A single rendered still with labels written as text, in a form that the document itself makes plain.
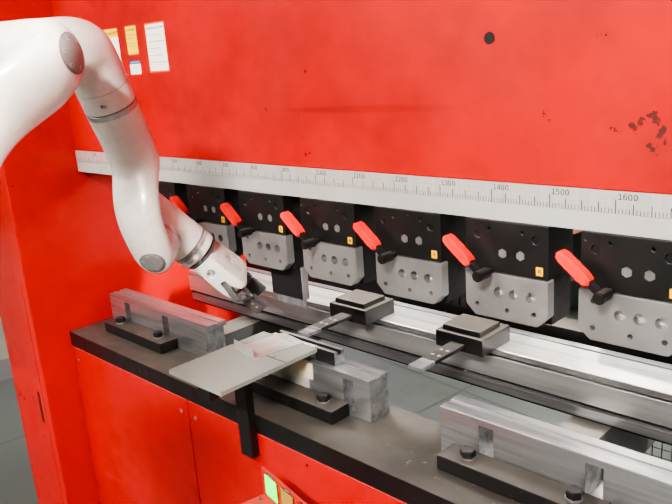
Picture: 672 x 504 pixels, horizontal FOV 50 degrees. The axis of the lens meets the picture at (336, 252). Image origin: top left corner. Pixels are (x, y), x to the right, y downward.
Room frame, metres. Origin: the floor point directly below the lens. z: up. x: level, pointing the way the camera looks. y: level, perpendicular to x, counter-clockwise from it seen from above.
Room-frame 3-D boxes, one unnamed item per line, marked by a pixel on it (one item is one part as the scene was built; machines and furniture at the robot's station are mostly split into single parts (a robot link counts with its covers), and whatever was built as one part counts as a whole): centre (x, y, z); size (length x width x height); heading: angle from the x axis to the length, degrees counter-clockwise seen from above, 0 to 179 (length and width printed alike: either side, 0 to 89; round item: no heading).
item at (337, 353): (1.51, 0.08, 0.99); 0.20 x 0.03 x 0.03; 45
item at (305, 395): (1.47, 0.12, 0.89); 0.30 x 0.05 x 0.03; 45
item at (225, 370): (1.43, 0.21, 1.00); 0.26 x 0.18 x 0.01; 135
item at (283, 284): (1.54, 0.11, 1.13); 0.10 x 0.02 x 0.10; 45
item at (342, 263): (1.41, -0.01, 1.26); 0.15 x 0.09 x 0.17; 45
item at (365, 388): (1.50, 0.07, 0.92); 0.39 x 0.06 x 0.10; 45
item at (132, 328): (1.92, 0.57, 0.89); 0.30 x 0.05 x 0.03; 45
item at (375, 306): (1.64, 0.00, 1.01); 0.26 x 0.12 x 0.05; 135
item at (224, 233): (1.69, 0.27, 1.26); 0.15 x 0.09 x 0.17; 45
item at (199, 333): (1.92, 0.50, 0.92); 0.50 x 0.06 x 0.10; 45
